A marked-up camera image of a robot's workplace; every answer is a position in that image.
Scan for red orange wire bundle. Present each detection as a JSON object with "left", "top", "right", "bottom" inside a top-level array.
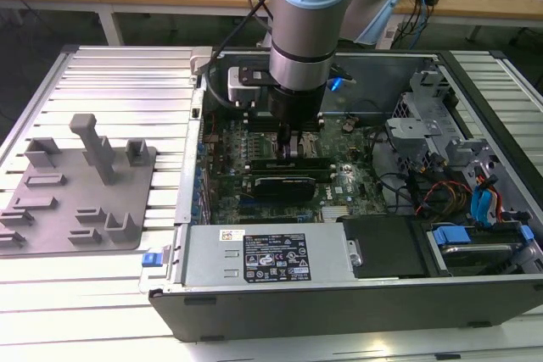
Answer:
[{"left": 415, "top": 181, "right": 472, "bottom": 214}]

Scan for black RAM slot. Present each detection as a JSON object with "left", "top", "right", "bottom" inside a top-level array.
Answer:
[
  {"left": 246, "top": 120, "right": 326, "bottom": 133},
  {"left": 249, "top": 169, "right": 337, "bottom": 181},
  {"left": 245, "top": 109, "right": 326, "bottom": 123}
]

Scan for grey power supply with label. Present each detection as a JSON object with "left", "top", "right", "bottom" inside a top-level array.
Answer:
[{"left": 182, "top": 224, "right": 353, "bottom": 289}]

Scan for green motherboard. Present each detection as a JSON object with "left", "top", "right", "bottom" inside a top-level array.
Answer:
[{"left": 199, "top": 118, "right": 387, "bottom": 226}]

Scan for silver finned heat sink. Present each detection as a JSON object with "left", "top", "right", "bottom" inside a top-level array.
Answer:
[{"left": 321, "top": 204, "right": 353, "bottom": 222}]

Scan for blue flat data wire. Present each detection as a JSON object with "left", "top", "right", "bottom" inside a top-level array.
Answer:
[{"left": 470, "top": 183, "right": 497, "bottom": 227}]

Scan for grey metal drive cage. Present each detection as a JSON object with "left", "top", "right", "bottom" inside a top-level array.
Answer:
[{"left": 385, "top": 67, "right": 501, "bottom": 176}]

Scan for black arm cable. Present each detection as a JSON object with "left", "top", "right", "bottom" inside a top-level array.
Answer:
[{"left": 202, "top": 0, "right": 275, "bottom": 109}]

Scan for black drive bay cover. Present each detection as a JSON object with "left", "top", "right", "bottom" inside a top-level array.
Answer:
[{"left": 341, "top": 216, "right": 428, "bottom": 281}]

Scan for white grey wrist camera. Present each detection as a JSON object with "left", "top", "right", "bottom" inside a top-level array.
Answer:
[{"left": 227, "top": 65, "right": 272, "bottom": 109}]

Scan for black graphics card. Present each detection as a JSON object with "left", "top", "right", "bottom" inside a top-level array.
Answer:
[{"left": 253, "top": 175, "right": 317, "bottom": 203}]

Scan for black open PC case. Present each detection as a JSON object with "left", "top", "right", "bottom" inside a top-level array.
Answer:
[{"left": 139, "top": 48, "right": 543, "bottom": 344}]

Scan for grey plastic parts rack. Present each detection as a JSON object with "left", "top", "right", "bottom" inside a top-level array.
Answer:
[{"left": 0, "top": 114, "right": 160, "bottom": 257}]

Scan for blue disk carrier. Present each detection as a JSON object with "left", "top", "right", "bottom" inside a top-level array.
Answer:
[{"left": 430, "top": 226, "right": 535, "bottom": 253}]

